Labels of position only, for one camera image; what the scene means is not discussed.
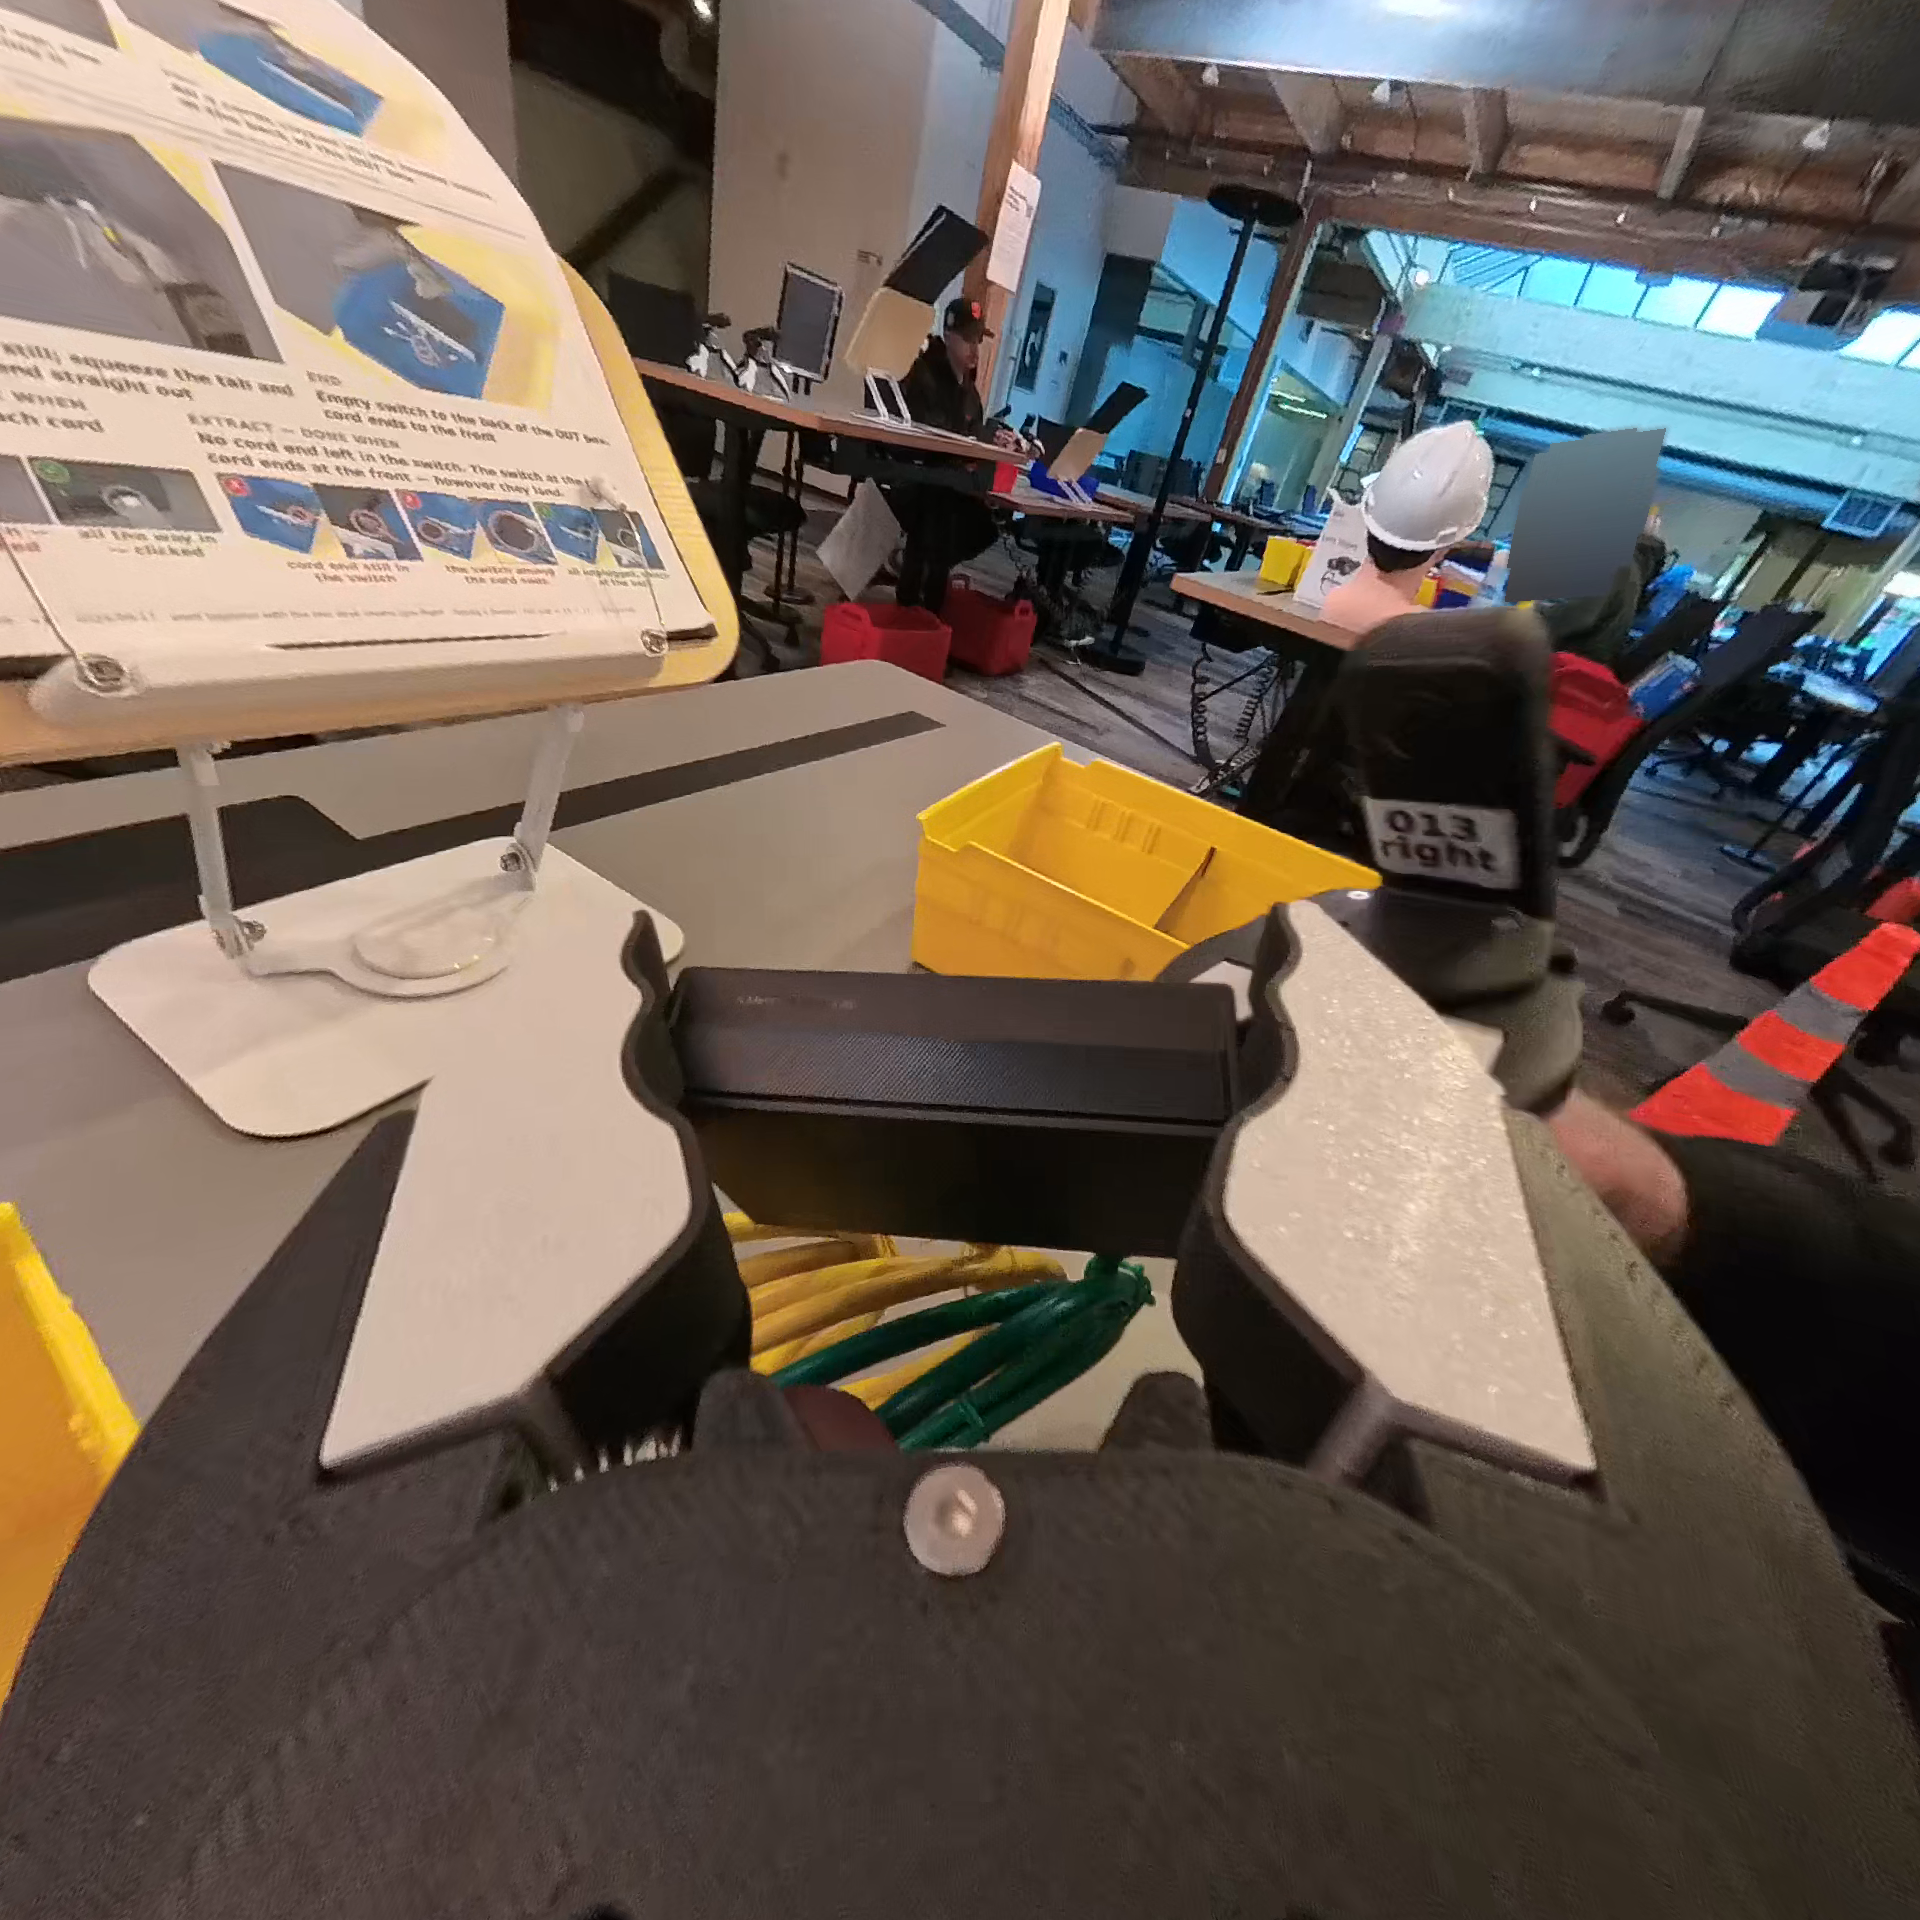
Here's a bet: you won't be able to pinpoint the red office chair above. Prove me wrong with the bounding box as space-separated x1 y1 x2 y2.
1545 651 1654 819

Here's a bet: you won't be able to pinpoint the black panel board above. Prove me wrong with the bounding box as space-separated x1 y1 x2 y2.
884 205 992 305

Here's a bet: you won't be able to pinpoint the tan panel board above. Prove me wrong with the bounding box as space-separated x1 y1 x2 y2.
845 285 932 377

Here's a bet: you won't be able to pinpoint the black office chair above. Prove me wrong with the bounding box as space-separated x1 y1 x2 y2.
1725 600 1920 986

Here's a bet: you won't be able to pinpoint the white hard hat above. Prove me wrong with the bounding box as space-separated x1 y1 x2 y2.
1357 420 1500 553

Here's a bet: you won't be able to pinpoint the yellow plastic bin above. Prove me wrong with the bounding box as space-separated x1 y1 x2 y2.
909 745 1382 987
0 1200 142 1700

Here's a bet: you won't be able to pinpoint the computer monitor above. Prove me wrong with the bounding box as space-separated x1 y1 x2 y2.
773 264 845 386

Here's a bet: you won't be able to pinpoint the black network switch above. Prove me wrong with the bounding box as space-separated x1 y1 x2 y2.
668 968 1248 1262

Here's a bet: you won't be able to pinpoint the white paper notice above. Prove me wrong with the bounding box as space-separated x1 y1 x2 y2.
985 157 1047 291

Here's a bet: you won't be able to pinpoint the person's right forearm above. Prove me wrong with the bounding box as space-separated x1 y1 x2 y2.
1650 1131 1920 1594

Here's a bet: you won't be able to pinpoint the white sign card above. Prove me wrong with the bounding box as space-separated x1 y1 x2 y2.
1294 504 1375 610

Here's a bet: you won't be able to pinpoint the person's right hand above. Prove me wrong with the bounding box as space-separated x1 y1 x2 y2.
1545 1088 1695 1264

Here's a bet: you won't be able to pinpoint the white paper sheet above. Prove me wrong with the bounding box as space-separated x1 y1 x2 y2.
815 481 904 601

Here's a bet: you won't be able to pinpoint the printed instruction sheet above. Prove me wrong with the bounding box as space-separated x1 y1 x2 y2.
0 0 714 664

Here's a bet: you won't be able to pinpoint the orange traffic cone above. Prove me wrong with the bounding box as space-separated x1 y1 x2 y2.
1628 921 1920 1153

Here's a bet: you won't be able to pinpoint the green ethernet cable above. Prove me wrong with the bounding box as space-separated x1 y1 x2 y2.
773 1257 1156 1451

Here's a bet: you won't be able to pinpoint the hanging black cables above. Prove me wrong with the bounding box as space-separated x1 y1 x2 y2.
1189 645 1279 800

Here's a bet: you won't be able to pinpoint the mannequin bust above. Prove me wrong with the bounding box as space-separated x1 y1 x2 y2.
1319 532 1452 636

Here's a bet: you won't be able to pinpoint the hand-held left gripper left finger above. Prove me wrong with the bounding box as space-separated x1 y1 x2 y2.
318 909 752 1478

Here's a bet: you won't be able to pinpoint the white document stand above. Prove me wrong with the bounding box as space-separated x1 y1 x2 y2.
26 621 712 1139

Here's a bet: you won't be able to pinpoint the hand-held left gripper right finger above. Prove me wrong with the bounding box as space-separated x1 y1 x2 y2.
1170 897 1599 1488

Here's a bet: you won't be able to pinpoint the red storage bin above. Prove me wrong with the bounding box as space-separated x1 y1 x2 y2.
821 600 954 686
941 577 1040 676

